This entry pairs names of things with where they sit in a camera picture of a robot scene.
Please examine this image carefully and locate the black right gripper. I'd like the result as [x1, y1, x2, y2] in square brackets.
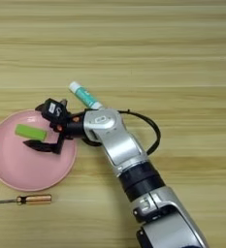
[22, 104, 86, 155]

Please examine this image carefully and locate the green rectangular block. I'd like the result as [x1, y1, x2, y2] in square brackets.
[15, 123, 48, 141]

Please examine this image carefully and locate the pink round plate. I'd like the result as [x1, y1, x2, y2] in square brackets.
[0, 109, 79, 192]

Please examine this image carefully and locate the wooden-handled screwdriver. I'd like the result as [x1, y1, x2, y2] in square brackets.
[0, 194, 52, 206]

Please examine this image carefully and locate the small black white-labelled box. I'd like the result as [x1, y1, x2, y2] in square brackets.
[40, 97, 72, 125]

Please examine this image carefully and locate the teal white glue stick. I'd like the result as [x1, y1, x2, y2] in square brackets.
[68, 80, 104, 110]

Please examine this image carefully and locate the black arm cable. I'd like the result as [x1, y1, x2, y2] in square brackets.
[117, 109, 162, 156]

